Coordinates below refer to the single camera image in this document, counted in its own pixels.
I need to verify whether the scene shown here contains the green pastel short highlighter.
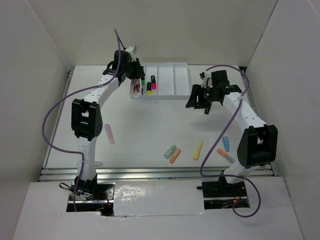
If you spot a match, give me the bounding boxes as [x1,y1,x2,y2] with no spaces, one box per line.
[163,144,177,160]

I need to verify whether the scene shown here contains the purple cable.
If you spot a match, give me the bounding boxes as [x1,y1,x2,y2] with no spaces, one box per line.
[199,64,262,218]
[41,29,127,213]

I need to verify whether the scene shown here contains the red gel pen with grip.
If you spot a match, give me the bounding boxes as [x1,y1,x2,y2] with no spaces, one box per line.
[132,79,137,95]

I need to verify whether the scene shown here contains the white divided plastic tray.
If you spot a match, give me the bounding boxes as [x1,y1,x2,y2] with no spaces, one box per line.
[130,62,191,100]

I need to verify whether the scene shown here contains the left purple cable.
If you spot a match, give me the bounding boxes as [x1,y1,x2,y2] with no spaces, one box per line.
[41,29,127,213]

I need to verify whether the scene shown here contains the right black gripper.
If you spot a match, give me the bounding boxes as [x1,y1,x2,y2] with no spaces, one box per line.
[185,83,219,109]

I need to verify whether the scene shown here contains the white foil cover panel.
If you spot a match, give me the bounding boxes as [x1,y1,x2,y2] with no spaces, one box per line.
[113,179,205,217]

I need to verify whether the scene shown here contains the orange pastel long highlighter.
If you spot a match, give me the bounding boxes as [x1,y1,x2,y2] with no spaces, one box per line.
[217,148,235,164]

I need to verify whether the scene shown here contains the green pastel long highlighter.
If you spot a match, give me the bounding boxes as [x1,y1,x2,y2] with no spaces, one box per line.
[95,161,103,167]

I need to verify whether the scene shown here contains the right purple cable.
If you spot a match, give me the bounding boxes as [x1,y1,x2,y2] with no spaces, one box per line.
[199,64,262,218]

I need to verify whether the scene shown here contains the yellow pastel highlighter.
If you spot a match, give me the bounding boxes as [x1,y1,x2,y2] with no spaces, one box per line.
[192,140,203,161]

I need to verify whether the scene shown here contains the black yellow-capped highlighter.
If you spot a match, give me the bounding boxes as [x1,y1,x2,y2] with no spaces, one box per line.
[146,82,152,96]

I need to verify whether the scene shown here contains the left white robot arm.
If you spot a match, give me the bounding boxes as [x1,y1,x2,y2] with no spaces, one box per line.
[71,45,145,200]

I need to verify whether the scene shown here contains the black pink-capped highlighter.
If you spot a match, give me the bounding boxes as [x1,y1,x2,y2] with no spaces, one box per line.
[150,75,157,90]

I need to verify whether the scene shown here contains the orange pastel short highlighter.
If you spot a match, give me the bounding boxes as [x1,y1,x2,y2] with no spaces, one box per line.
[169,148,181,164]

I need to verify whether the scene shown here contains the aluminium table frame rails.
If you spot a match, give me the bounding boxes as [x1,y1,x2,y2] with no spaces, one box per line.
[38,66,278,182]

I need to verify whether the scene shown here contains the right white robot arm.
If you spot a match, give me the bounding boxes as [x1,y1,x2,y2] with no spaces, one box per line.
[186,70,278,196]

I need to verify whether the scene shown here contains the blue pastel highlighter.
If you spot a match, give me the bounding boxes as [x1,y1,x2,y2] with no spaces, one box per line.
[222,136,230,153]

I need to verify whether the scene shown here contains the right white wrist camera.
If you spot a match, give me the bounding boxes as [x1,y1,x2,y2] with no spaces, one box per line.
[199,72,213,88]

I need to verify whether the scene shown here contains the pink pastel highlighter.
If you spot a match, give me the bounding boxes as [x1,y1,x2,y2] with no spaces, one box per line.
[104,123,115,145]

